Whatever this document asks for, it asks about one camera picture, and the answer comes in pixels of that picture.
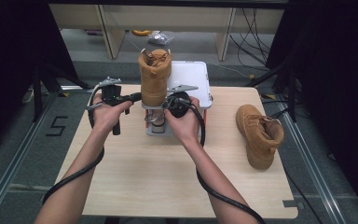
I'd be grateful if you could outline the white shoe rack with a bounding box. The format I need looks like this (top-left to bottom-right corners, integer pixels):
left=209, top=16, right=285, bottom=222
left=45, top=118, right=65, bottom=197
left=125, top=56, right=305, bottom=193
left=141, top=61, right=213, bottom=138

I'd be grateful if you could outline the tan suede boot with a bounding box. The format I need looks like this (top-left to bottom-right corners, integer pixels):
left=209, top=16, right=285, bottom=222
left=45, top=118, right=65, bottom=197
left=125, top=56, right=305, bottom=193
left=137, top=49, right=172, bottom=107
left=235, top=104, right=285, bottom=172

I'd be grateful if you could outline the beige wooden desk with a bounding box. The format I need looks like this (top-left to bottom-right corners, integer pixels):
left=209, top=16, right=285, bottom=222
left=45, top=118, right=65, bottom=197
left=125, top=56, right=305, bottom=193
left=48, top=3, right=285, bottom=62

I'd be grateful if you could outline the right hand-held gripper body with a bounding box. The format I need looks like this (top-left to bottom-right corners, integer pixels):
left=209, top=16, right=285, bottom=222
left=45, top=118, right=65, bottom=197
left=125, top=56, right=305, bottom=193
left=167, top=84, right=200, bottom=119

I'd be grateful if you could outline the black metal stand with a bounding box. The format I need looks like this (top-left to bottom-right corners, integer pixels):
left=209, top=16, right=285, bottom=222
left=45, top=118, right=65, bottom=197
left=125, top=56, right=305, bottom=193
left=32, top=62, right=91, bottom=123
left=245, top=62, right=300, bottom=124

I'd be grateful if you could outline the black curtain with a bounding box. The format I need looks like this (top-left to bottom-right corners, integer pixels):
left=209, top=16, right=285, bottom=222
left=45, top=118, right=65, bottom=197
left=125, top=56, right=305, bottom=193
left=0, top=0, right=79, bottom=158
left=265, top=0, right=358, bottom=216

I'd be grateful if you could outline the clear plastic bag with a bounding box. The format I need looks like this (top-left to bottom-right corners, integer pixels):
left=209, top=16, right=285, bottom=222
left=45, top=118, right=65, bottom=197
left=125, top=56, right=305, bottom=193
left=147, top=30, right=175, bottom=47

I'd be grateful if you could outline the person's right hand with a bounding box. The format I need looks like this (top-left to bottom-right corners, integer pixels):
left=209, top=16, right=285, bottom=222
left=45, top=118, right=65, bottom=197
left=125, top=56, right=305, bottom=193
left=163, top=96, right=202, bottom=147

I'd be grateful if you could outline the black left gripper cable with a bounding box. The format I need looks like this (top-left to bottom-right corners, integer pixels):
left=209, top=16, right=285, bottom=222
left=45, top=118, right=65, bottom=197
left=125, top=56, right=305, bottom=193
left=41, top=85, right=106, bottom=206

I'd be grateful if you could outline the yellow object on floor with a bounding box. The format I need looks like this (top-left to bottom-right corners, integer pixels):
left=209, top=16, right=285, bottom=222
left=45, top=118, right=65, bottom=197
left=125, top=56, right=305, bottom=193
left=131, top=29, right=153, bottom=37

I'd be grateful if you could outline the aluminium floor rail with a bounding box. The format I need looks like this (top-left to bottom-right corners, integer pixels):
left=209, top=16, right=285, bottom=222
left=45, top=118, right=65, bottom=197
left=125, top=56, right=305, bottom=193
left=274, top=96, right=347, bottom=224
left=0, top=92, right=60, bottom=224

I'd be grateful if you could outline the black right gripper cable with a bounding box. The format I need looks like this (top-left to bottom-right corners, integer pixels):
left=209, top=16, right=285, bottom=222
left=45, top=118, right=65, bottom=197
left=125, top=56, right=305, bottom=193
left=180, top=98, right=267, bottom=224

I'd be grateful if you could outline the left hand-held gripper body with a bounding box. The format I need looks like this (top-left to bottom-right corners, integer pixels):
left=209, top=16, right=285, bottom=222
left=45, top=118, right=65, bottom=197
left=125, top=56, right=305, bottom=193
left=99, top=77, right=125, bottom=136

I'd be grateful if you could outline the person's left hand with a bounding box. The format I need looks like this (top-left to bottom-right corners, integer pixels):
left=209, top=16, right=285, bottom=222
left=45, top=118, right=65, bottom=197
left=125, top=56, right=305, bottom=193
left=91, top=92, right=133, bottom=134

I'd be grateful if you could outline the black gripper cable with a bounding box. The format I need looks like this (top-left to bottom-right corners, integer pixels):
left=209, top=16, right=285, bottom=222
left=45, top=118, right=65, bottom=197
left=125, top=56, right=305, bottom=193
left=180, top=98, right=267, bottom=224
left=41, top=85, right=106, bottom=206

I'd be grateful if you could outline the bundle of black floor cables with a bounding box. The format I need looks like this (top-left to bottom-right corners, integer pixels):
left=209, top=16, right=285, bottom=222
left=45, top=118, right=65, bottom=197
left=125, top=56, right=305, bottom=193
left=229, top=7, right=274, bottom=67

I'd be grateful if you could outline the white floor cable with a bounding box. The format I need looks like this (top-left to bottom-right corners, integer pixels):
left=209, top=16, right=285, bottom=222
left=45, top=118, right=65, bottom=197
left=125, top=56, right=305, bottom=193
left=208, top=62, right=254, bottom=79

